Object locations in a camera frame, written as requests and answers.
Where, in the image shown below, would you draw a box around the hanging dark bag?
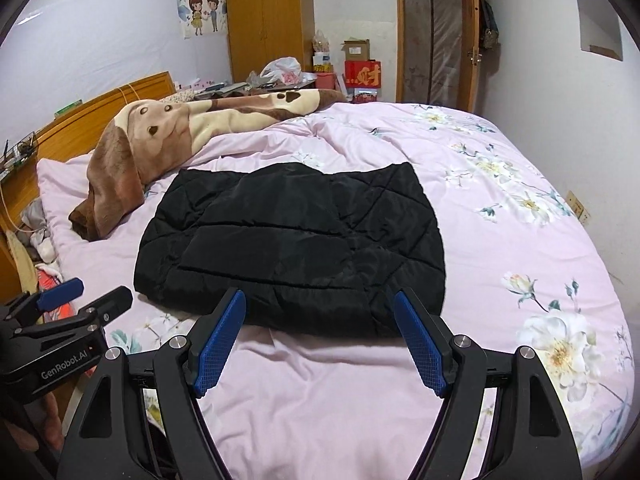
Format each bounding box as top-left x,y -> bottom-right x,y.
479,0 -> 500,51

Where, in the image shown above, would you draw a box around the open cardboard box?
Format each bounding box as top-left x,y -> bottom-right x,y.
340,39 -> 371,64

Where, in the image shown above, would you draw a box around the wall socket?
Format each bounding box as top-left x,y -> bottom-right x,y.
567,190 -> 591,226

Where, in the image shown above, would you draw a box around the yellow snack packets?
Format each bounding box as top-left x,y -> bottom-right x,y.
312,30 -> 334,74

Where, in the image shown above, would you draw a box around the wooden headboard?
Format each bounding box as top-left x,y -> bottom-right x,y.
0,72 -> 176,306

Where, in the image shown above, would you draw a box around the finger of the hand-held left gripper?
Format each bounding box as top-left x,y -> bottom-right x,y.
75,285 -> 134,329
10,277 -> 84,313

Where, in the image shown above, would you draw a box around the pile of clothes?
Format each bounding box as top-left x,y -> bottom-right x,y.
6,199 -> 65,307

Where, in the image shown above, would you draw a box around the wooden door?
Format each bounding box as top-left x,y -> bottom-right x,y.
395,0 -> 482,111

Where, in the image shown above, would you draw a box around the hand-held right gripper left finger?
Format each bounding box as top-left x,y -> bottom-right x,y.
56,287 -> 247,480

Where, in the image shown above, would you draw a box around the red gift box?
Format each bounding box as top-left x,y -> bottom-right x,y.
344,60 -> 382,92

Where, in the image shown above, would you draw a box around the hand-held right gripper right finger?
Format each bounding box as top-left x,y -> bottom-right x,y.
393,287 -> 583,480

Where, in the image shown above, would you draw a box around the black padded jacket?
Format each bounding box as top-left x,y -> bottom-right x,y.
133,161 -> 447,339

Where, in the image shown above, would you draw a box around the person's left hand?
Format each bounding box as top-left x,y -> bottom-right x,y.
27,391 -> 68,455

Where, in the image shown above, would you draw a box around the grey paper on wall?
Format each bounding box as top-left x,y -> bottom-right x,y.
576,0 -> 624,61

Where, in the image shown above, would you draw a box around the pink floral duvet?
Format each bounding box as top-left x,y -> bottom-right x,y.
36,101 -> 635,480

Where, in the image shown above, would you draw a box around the cartoon couple wall poster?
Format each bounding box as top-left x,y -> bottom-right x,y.
177,0 -> 227,39

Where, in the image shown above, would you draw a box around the clutter on headboard shelf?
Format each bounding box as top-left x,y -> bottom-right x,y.
0,131 -> 39,177

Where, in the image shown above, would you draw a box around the wooden wardrobe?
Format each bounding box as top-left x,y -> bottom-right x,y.
224,0 -> 316,84

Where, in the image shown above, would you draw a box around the white plastic bag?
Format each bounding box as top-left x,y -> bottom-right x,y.
248,57 -> 304,89

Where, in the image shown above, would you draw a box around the brown bear print blanket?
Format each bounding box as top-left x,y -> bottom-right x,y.
68,87 -> 347,242

